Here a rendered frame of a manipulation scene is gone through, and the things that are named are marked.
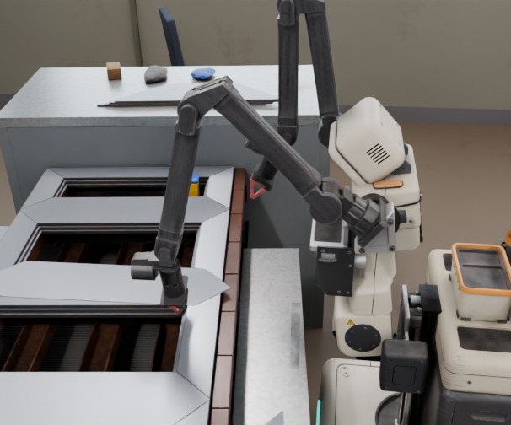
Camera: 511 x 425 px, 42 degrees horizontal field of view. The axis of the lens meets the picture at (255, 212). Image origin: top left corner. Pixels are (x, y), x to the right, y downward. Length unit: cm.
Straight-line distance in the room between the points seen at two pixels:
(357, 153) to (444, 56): 355
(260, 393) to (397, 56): 365
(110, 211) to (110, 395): 88
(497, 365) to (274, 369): 60
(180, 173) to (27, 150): 130
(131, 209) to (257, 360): 75
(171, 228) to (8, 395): 55
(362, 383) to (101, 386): 110
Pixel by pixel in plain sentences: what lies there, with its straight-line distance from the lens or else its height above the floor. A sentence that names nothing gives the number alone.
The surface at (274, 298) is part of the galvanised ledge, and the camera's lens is 218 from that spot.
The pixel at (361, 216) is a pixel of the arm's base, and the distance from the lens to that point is 159.
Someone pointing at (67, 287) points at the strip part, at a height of 85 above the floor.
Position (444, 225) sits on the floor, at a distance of 397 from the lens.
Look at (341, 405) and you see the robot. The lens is 241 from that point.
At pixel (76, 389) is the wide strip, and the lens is 171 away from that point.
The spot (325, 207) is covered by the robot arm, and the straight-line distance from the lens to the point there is 155.
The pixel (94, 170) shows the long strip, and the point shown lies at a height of 85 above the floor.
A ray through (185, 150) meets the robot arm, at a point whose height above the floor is 136.
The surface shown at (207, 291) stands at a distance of 194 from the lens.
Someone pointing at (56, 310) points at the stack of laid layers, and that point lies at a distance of 199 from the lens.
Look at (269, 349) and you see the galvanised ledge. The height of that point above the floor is 68.
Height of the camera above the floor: 202
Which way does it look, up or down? 30 degrees down
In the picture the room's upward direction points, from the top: 1 degrees counter-clockwise
